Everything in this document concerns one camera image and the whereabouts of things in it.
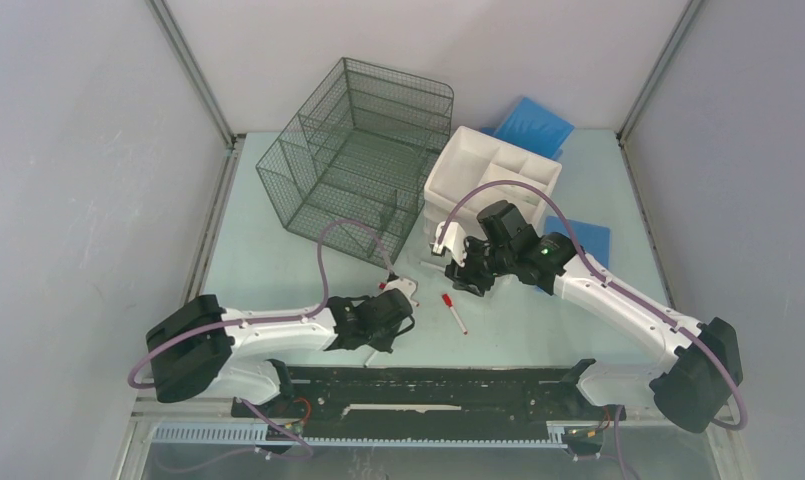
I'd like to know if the blue folder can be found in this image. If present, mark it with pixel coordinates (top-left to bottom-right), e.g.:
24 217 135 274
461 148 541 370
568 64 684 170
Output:
543 215 611 268
479 97 575 161

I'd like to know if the white plastic drawer organizer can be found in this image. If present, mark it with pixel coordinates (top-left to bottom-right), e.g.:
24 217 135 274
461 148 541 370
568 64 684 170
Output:
423 127 562 240

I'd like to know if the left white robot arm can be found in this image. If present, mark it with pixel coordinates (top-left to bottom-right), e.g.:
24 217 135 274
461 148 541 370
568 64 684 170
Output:
145 288 415 417

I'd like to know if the blue folder at right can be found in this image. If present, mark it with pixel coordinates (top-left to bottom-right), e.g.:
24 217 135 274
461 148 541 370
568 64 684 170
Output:
543 215 611 268

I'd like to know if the black front rail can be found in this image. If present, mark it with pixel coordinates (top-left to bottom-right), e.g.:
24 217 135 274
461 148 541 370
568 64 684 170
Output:
256 366 619 444

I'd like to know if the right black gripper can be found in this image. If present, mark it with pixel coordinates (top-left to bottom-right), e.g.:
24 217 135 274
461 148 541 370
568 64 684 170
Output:
444 235 514 298

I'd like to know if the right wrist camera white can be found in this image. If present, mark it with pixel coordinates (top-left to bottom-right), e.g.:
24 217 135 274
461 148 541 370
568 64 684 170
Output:
431 221 467 267

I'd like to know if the green wire mesh basket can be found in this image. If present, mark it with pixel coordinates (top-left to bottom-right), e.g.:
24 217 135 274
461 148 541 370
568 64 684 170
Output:
256 57 454 266

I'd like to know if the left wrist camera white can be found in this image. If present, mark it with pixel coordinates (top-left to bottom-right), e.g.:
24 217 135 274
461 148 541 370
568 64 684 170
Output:
381 277 420 308

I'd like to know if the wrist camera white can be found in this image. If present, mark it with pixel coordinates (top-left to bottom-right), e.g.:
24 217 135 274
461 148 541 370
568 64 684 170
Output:
381 277 420 308
431 221 467 267

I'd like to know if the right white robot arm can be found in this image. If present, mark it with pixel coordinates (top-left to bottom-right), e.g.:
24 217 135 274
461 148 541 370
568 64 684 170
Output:
433 200 743 433

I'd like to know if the blue folder at back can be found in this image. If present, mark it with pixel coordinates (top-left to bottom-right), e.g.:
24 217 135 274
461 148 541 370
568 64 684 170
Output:
479 97 575 161

